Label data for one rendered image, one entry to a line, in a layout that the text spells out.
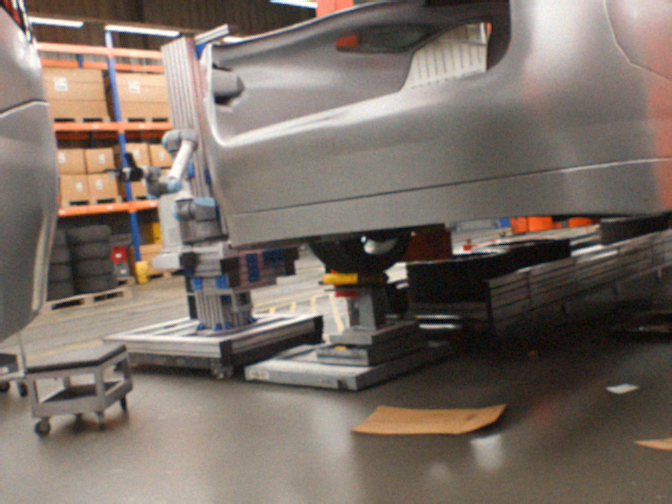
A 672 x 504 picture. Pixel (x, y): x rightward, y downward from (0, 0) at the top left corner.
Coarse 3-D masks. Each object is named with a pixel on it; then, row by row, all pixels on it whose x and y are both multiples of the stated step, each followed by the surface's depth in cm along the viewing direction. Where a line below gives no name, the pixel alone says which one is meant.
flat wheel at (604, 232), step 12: (648, 216) 635; (660, 216) 635; (600, 228) 668; (612, 228) 651; (624, 228) 643; (636, 228) 638; (648, 228) 635; (660, 228) 635; (600, 240) 677; (612, 240) 654; (624, 240) 645
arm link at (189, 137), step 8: (184, 128) 451; (184, 136) 446; (192, 136) 445; (184, 144) 443; (192, 144) 443; (184, 152) 439; (192, 152) 443; (176, 160) 436; (184, 160) 436; (176, 168) 432; (184, 168) 435; (168, 176) 430; (176, 176) 429; (160, 184) 428; (168, 184) 425; (176, 184) 425; (160, 192) 429; (168, 192) 427; (176, 192) 426
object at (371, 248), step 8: (352, 240) 387; (360, 240) 420; (368, 240) 430; (392, 240) 416; (400, 240) 414; (360, 248) 391; (368, 248) 423; (376, 248) 418; (384, 248) 414; (392, 248) 409; (368, 256) 396; (376, 256) 399; (384, 256) 404
